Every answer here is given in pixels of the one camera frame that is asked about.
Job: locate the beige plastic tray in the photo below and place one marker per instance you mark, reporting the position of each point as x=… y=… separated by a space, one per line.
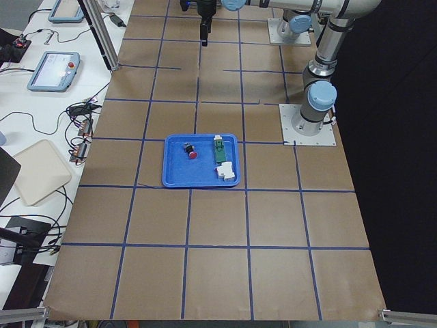
x=42 y=172

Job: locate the green terminal block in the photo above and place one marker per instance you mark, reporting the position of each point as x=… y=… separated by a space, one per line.
x=219 y=149

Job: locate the teach pendant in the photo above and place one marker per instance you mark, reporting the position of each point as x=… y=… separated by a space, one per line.
x=54 y=72
x=66 y=11

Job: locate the teach pendant far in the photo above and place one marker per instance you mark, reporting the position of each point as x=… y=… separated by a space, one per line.
x=66 y=11

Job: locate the black power adapter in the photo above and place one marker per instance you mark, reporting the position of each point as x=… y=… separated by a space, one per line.
x=117 y=21

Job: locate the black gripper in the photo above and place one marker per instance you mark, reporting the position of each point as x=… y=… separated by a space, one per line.
x=205 y=8

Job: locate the aluminium frame post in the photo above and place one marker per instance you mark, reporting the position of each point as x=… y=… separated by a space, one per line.
x=90 y=9

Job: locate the red push button switch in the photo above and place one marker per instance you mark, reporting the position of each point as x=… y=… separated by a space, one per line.
x=190 y=150

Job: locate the teach pendant near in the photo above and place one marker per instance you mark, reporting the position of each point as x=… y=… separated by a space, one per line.
x=54 y=72

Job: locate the blue plastic tray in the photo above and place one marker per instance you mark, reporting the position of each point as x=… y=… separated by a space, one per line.
x=181 y=172

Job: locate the white circuit breaker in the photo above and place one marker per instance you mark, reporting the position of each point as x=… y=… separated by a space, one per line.
x=225 y=171

